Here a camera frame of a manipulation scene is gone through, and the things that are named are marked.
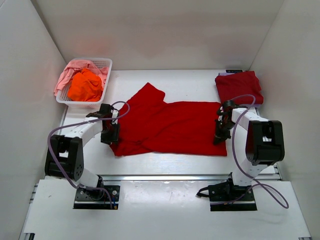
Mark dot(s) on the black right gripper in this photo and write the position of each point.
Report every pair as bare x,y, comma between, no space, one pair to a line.
220,137

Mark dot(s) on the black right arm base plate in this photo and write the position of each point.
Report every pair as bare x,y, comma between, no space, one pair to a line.
226,197

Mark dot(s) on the folded dark red t-shirt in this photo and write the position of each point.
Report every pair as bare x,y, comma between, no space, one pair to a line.
238,87

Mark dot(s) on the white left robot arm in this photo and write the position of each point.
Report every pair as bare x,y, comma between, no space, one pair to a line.
65,155

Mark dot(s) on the white plastic laundry basket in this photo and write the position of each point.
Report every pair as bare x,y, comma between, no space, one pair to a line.
63,99

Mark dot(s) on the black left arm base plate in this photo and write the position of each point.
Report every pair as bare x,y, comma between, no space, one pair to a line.
98,199

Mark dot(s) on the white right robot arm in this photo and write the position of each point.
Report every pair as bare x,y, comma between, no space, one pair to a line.
264,144

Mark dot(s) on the bright red t-shirt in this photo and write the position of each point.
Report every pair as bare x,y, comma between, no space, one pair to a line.
149,124

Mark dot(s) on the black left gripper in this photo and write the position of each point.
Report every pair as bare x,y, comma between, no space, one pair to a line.
113,138

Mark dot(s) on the aluminium table edge rail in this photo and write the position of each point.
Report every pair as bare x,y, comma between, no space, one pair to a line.
100,160

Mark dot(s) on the small black label plate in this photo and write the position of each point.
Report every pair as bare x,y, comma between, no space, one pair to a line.
233,71

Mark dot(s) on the pink t-shirt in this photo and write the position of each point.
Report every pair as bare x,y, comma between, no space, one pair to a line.
98,66

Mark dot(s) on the orange t-shirt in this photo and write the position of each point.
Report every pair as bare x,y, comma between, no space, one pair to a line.
85,87

